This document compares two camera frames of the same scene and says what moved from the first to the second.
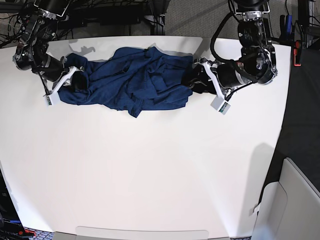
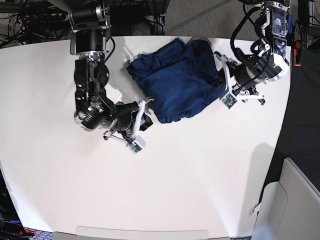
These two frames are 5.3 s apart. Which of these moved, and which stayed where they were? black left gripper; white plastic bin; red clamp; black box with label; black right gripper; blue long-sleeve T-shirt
Moved: black left gripper; black right gripper; blue long-sleeve T-shirt
Stayed: white plastic bin; black box with label; red clamp
